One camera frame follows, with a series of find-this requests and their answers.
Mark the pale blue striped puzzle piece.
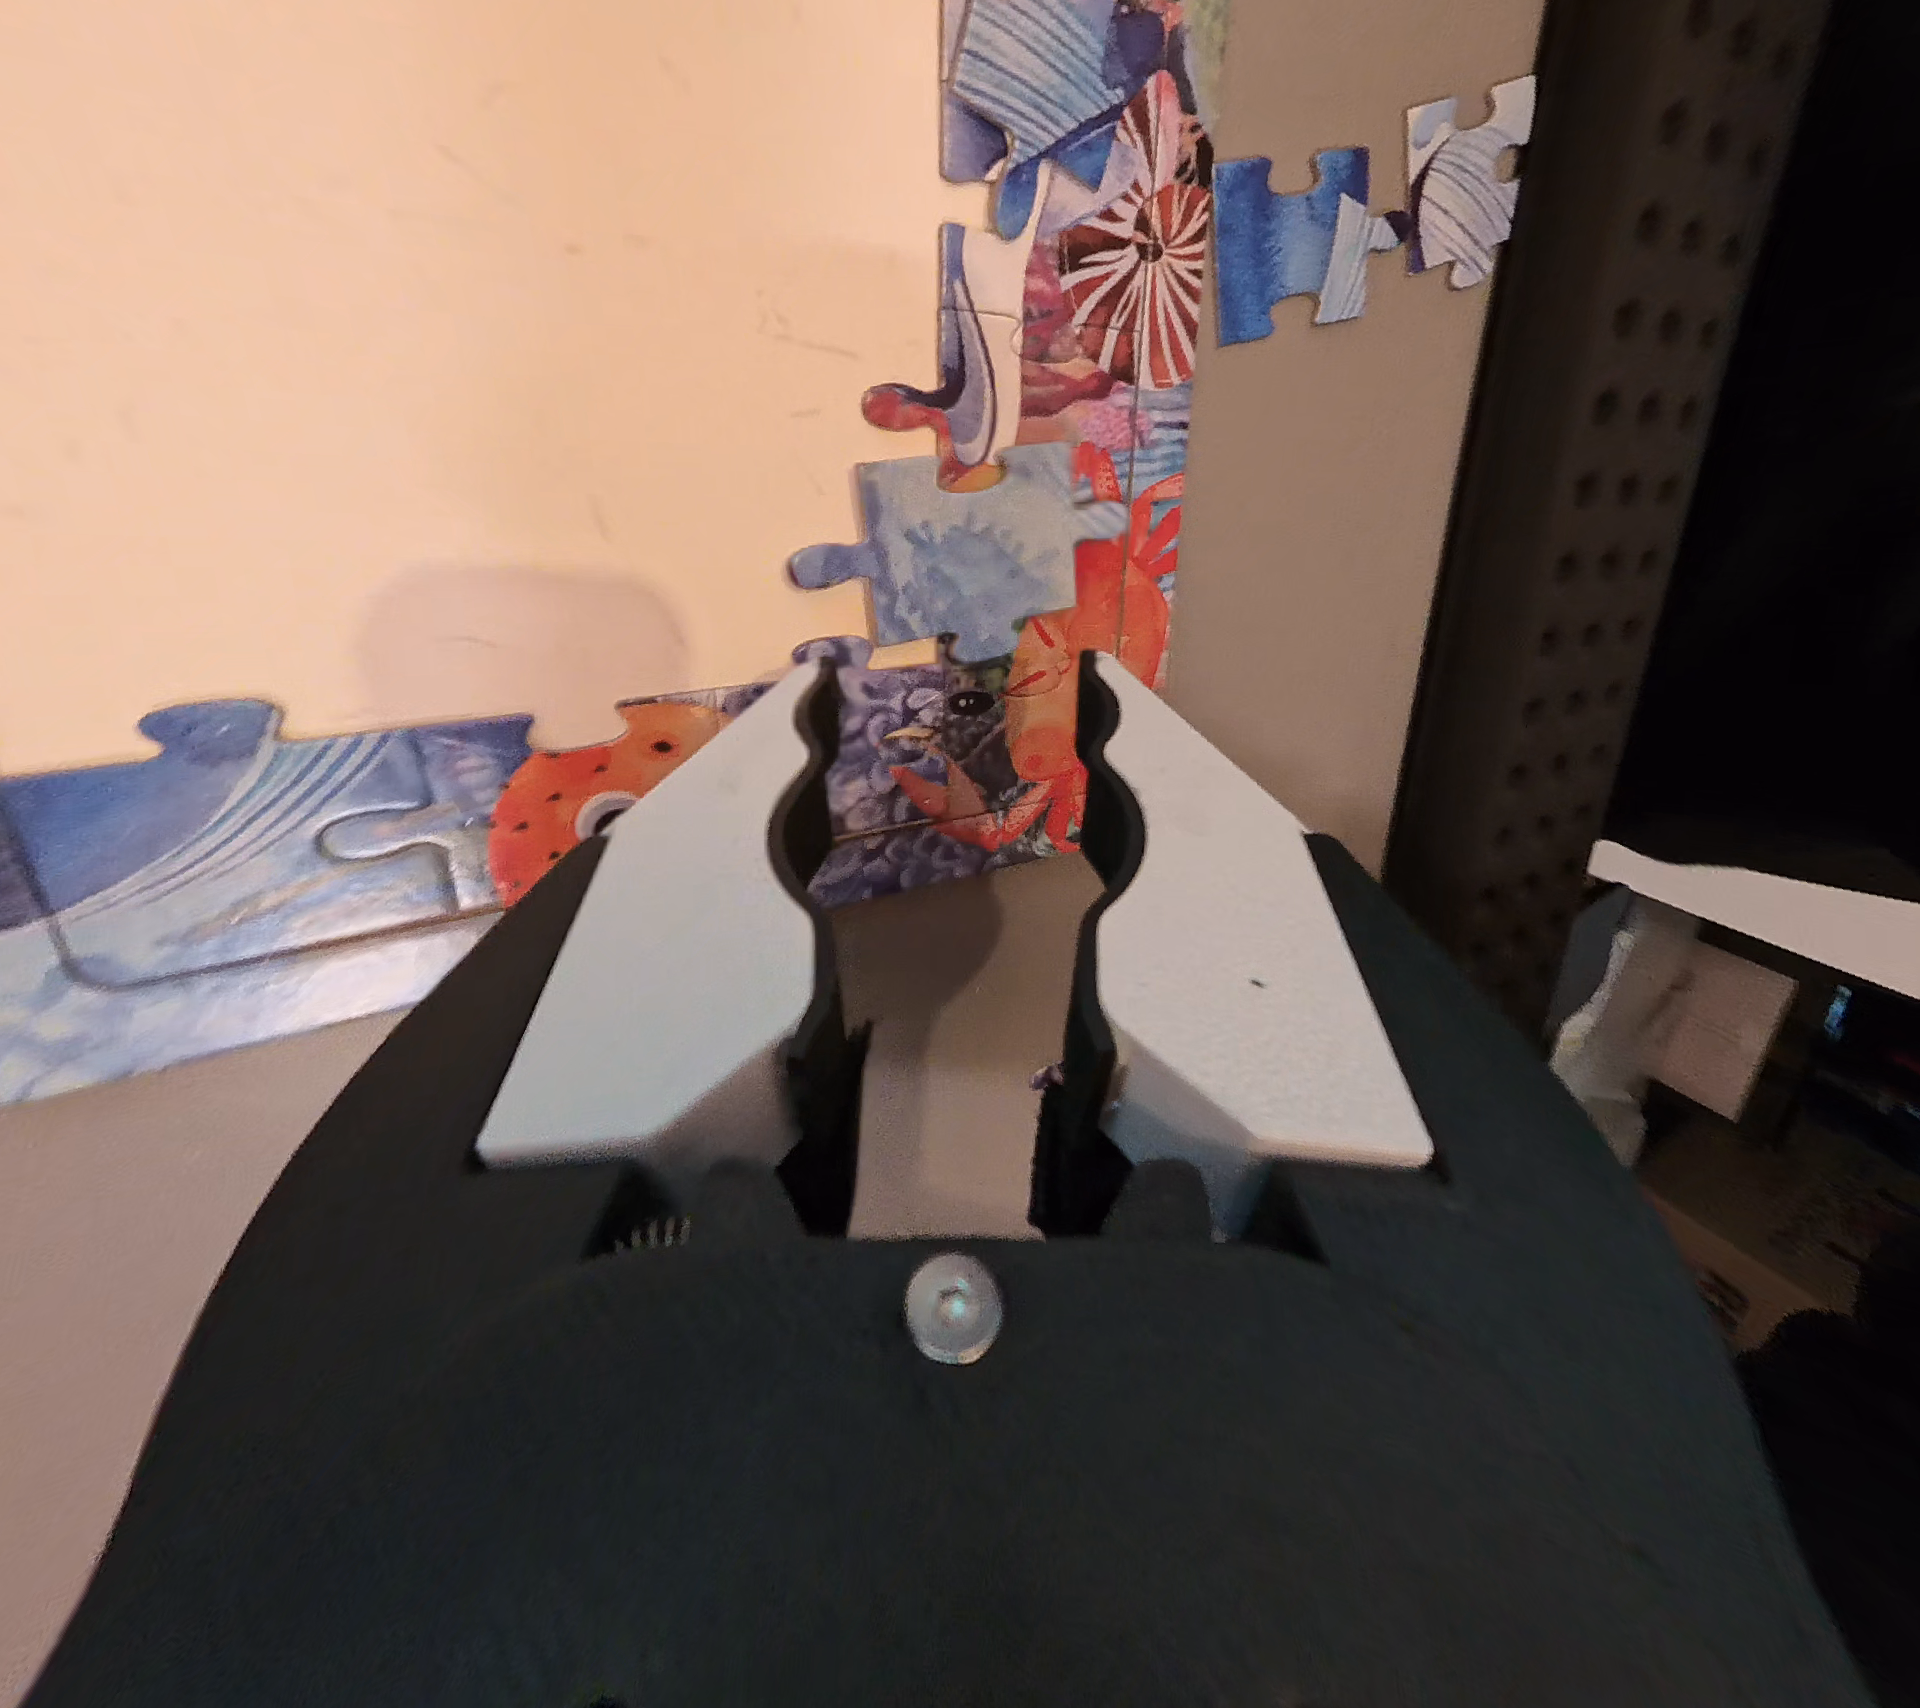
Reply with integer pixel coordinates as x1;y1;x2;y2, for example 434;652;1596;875
949;0;1151;183

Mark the sea animal jigsaw puzzle tray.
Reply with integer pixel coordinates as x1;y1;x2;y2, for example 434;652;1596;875
0;0;1251;1110

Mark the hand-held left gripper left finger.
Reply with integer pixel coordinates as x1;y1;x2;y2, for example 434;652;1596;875
475;653;846;1173

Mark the white plastic bag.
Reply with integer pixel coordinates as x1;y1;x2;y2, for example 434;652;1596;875
1548;911;1802;1131

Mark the white flat board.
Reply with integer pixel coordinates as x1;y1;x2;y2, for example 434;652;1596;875
1586;837;1920;990

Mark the cardboard box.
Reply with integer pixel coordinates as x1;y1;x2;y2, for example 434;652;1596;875
1643;1114;1884;1353

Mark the pale blue white puzzle piece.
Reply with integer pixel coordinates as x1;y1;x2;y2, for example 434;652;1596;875
791;441;1087;663

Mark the white blue striped puzzle piece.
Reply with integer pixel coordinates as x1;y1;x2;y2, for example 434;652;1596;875
1403;76;1541;285

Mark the blue puzzle piece striped end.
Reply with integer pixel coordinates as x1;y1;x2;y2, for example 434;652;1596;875
1213;143;1416;347

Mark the black perforated chair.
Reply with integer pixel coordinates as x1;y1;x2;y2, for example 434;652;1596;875
1380;0;1897;1037

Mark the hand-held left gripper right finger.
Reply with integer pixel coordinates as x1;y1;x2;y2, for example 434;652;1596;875
1068;649;1438;1241

